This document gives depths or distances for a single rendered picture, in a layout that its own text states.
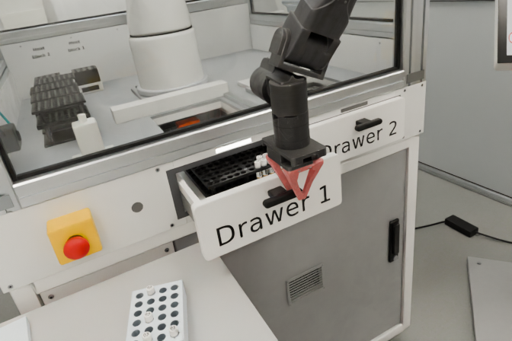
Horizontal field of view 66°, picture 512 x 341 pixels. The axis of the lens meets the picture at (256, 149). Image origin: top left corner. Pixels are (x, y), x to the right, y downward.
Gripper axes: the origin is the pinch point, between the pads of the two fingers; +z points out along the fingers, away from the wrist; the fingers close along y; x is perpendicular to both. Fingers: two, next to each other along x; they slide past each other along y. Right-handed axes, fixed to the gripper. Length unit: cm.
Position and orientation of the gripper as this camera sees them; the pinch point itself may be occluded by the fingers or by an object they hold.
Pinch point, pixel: (296, 190)
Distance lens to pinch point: 67.9
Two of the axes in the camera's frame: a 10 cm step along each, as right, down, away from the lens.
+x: -8.9, 2.8, -3.7
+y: -4.5, -3.3, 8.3
